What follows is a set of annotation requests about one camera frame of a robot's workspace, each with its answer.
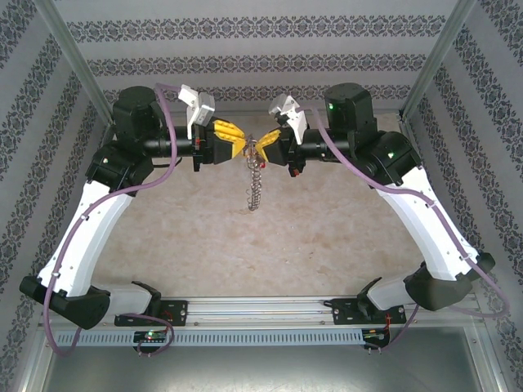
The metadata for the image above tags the metal keyring plate with rings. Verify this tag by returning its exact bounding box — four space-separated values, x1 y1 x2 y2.
244 138 267 212

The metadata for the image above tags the grey sheet metal panel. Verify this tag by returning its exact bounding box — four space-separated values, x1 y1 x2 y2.
24 326 503 392

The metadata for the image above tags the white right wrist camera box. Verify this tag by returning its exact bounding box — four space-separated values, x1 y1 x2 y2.
267 94 308 145

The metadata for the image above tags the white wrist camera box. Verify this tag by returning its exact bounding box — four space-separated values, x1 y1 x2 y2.
267 94 308 145
178 84 217 140

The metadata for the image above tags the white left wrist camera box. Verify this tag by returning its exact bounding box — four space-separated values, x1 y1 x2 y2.
178 84 217 140

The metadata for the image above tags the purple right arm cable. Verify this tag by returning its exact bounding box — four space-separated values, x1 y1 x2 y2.
302 105 511 354

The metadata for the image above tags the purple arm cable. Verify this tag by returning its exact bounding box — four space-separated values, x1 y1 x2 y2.
302 105 511 354
43 82 183 359

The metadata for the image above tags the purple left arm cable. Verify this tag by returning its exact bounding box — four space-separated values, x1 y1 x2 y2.
43 82 183 359

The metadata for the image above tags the aluminium frame post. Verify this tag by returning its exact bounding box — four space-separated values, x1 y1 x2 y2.
34 0 118 123
398 0 479 122

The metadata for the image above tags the wide aluminium mounting rail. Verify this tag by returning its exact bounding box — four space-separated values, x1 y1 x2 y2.
40 296 479 327

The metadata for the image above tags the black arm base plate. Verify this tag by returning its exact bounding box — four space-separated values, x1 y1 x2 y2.
115 299 190 327
326 296 408 327

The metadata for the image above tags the grey slotted cable duct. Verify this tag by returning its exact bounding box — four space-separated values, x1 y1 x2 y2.
55 329 364 347

